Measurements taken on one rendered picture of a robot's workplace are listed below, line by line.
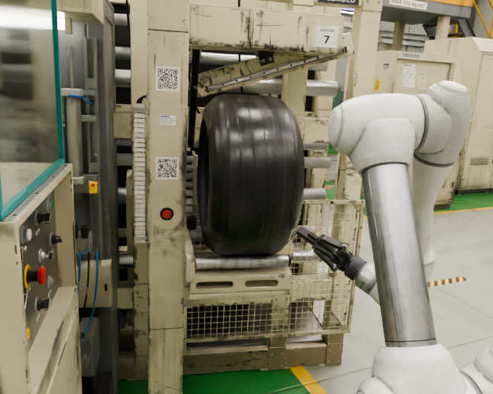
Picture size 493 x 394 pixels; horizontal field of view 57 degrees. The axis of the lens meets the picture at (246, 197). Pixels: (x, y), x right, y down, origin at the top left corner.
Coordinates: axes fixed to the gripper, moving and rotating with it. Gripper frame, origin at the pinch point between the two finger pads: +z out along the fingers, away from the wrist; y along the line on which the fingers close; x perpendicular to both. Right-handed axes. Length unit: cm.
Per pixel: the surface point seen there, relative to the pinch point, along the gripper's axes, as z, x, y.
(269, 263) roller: 7.6, -6.4, 16.0
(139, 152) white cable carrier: 57, -22, -11
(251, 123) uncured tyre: 29.7, 0.3, -28.0
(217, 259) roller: 20.9, -19.2, 15.1
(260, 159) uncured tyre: 20.5, -5.5, -22.8
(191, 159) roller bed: 65, 13, 16
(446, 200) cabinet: -7, 437, 272
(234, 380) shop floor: 11, -2, 123
